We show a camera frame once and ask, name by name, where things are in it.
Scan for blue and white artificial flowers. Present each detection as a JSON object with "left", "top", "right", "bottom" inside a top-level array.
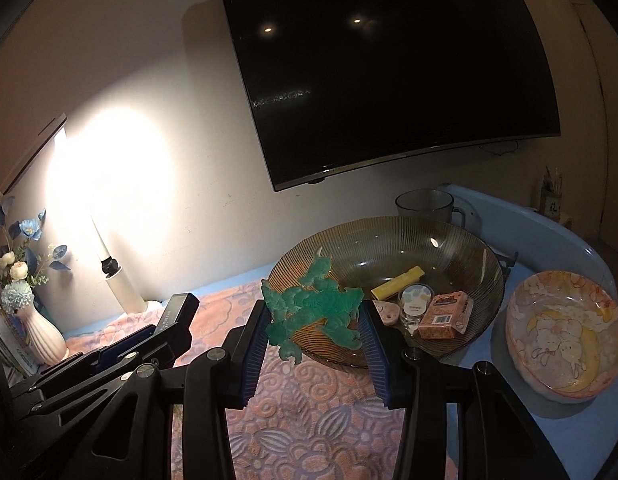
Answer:
[{"left": 0, "top": 194, "right": 72, "bottom": 316}]

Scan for teal green translucent toy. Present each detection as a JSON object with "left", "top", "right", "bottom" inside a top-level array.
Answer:
[{"left": 260, "top": 247, "right": 365, "bottom": 363}]

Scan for white desk lamp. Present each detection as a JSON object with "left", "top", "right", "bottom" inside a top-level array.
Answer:
[{"left": 0, "top": 114, "right": 162, "bottom": 317}]

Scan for brown ribbed glass bowl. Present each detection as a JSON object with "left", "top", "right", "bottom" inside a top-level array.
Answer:
[{"left": 266, "top": 216, "right": 506, "bottom": 370}]

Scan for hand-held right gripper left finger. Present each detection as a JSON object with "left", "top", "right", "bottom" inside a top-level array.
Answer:
[{"left": 26, "top": 300, "right": 267, "bottom": 480}]

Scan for orange printed box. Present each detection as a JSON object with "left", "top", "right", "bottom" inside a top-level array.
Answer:
[{"left": 418, "top": 292, "right": 474, "bottom": 342}]

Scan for black wall television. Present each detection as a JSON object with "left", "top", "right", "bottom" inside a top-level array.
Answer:
[{"left": 214, "top": 0, "right": 562, "bottom": 192}]

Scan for pink rabbit print bowl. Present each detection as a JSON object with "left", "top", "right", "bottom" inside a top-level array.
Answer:
[{"left": 505, "top": 270, "right": 618, "bottom": 403}]

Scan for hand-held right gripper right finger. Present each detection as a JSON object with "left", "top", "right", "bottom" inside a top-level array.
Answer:
[{"left": 358, "top": 300, "right": 574, "bottom": 480}]

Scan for grey stack of books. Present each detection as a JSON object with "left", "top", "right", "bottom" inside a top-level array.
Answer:
[{"left": 0, "top": 310, "right": 40, "bottom": 376}]

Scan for pen holder cup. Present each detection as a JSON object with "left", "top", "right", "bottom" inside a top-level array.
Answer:
[{"left": 539, "top": 165, "right": 564, "bottom": 221}]

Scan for pink oval eraser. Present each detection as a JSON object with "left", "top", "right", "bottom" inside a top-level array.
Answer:
[{"left": 376, "top": 300, "right": 401, "bottom": 325}]

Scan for clear jar with white lid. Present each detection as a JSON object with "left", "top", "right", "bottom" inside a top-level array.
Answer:
[{"left": 396, "top": 284, "right": 435, "bottom": 338}]

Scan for yellow rectangular case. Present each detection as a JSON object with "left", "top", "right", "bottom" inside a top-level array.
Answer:
[{"left": 371, "top": 266, "right": 426, "bottom": 301}]

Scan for pink floral blanket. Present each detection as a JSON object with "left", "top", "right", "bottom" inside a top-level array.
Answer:
[{"left": 64, "top": 280, "right": 462, "bottom": 480}]

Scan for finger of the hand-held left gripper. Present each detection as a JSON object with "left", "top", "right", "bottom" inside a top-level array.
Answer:
[
  {"left": 9, "top": 325, "right": 157, "bottom": 401},
  {"left": 19, "top": 351, "right": 156, "bottom": 423}
]

